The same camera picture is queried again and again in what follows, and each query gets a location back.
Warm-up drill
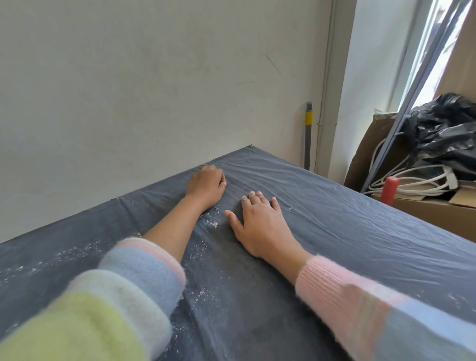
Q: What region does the brown cardboard box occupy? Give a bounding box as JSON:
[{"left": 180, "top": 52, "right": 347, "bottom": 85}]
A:
[{"left": 344, "top": 113, "right": 410, "bottom": 192}]

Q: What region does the person's left forearm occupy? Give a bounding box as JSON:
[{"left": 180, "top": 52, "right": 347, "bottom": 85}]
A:
[{"left": 0, "top": 195, "right": 209, "bottom": 361}]

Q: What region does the red capped item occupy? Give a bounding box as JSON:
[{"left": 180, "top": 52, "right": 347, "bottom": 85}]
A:
[{"left": 379, "top": 177, "right": 399, "bottom": 207}]

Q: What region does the grey pole yellow band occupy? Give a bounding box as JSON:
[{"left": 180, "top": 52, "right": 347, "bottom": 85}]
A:
[{"left": 304, "top": 101, "right": 314, "bottom": 171}]

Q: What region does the tall plain cardboard box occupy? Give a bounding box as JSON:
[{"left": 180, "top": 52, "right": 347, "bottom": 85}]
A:
[{"left": 433, "top": 0, "right": 476, "bottom": 101}]

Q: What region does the bright window pale frame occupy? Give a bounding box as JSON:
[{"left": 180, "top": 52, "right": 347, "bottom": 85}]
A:
[{"left": 388, "top": 0, "right": 462, "bottom": 112}]

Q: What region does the person's right hand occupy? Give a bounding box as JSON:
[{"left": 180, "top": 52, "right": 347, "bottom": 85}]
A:
[{"left": 224, "top": 190, "right": 300, "bottom": 260}]

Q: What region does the dark grey covered table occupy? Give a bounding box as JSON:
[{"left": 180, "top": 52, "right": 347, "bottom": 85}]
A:
[{"left": 0, "top": 145, "right": 476, "bottom": 361}]

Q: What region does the crumpled black plastic bag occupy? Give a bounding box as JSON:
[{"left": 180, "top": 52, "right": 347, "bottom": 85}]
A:
[{"left": 401, "top": 93, "right": 476, "bottom": 181}]

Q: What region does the large printed cardboard box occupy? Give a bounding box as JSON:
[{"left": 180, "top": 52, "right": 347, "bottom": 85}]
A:
[{"left": 371, "top": 185, "right": 476, "bottom": 242}]

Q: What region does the coil of white cables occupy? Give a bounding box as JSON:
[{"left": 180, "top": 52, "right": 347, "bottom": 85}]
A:
[{"left": 362, "top": 132, "right": 458, "bottom": 198}]

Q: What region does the grey wall pipe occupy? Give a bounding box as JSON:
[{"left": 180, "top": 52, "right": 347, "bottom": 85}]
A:
[{"left": 315, "top": 0, "right": 339, "bottom": 176}]

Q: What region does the person's left hand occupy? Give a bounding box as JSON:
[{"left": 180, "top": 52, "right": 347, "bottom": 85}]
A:
[{"left": 184, "top": 165, "right": 227, "bottom": 211}]

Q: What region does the person's right forearm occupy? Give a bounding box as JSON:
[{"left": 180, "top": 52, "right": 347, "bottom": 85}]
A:
[{"left": 262, "top": 240, "right": 476, "bottom": 361}]

